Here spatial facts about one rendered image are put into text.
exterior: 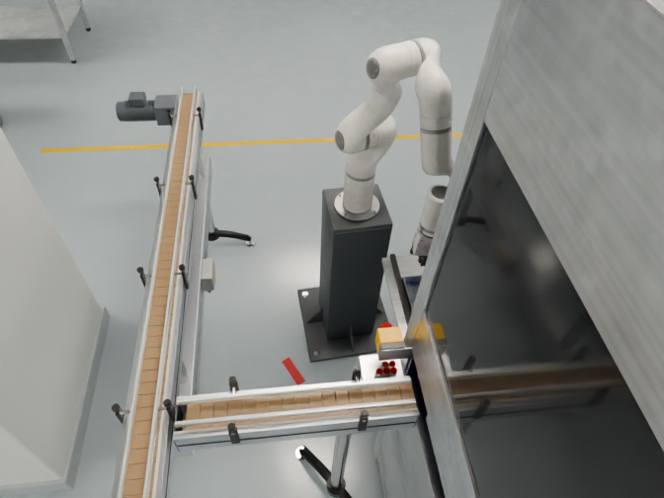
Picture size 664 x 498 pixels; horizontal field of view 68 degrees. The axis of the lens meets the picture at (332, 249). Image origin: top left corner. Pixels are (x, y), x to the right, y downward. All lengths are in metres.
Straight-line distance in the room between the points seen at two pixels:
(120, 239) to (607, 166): 2.96
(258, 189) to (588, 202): 2.93
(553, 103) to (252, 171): 3.00
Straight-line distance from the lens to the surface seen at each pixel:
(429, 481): 1.50
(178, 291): 1.73
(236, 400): 1.50
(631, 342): 0.62
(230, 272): 2.95
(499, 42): 0.88
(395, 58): 1.47
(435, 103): 1.40
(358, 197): 1.96
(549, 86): 0.74
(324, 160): 3.66
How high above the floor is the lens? 2.29
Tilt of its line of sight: 49 degrees down
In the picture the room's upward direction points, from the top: 3 degrees clockwise
